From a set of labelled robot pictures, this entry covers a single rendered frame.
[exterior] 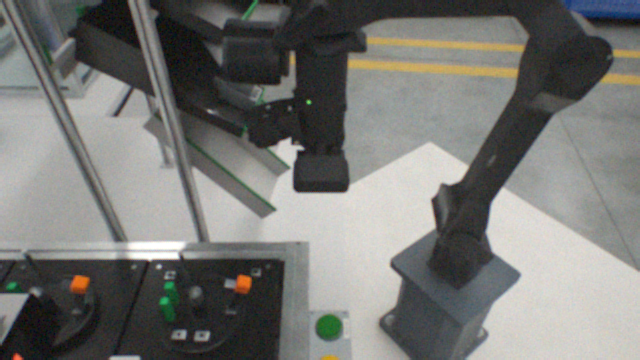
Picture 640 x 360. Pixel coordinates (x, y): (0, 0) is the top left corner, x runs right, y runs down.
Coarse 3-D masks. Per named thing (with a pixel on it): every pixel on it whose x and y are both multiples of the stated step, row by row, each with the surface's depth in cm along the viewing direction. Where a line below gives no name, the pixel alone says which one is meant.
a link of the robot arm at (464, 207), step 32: (544, 64) 42; (608, 64) 41; (512, 96) 49; (544, 96) 44; (576, 96) 43; (512, 128) 48; (544, 128) 48; (480, 160) 54; (512, 160) 51; (448, 192) 59; (480, 192) 55; (448, 224) 57; (480, 224) 56
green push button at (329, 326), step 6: (324, 318) 71; (330, 318) 71; (336, 318) 71; (318, 324) 70; (324, 324) 70; (330, 324) 70; (336, 324) 70; (318, 330) 70; (324, 330) 69; (330, 330) 69; (336, 330) 69; (324, 336) 69; (330, 336) 69; (336, 336) 70
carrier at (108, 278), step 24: (24, 264) 80; (48, 264) 79; (72, 264) 79; (96, 264) 79; (120, 264) 79; (144, 264) 79; (0, 288) 76; (24, 288) 76; (48, 288) 73; (96, 288) 76; (120, 288) 76; (72, 312) 69; (96, 312) 72; (120, 312) 72; (72, 336) 67; (96, 336) 69; (120, 336) 69
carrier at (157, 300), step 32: (160, 288) 76; (192, 288) 66; (224, 288) 73; (256, 288) 75; (160, 320) 69; (192, 320) 69; (224, 320) 69; (256, 320) 71; (128, 352) 67; (160, 352) 67; (192, 352) 65; (224, 352) 67; (256, 352) 67
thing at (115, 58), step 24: (120, 0) 72; (96, 24) 68; (120, 24) 76; (168, 24) 74; (96, 48) 65; (120, 48) 64; (168, 48) 77; (192, 48) 76; (120, 72) 67; (144, 72) 66; (168, 72) 66; (192, 72) 77; (216, 72) 79; (192, 96) 73; (216, 96) 76; (216, 120) 70; (240, 120) 74
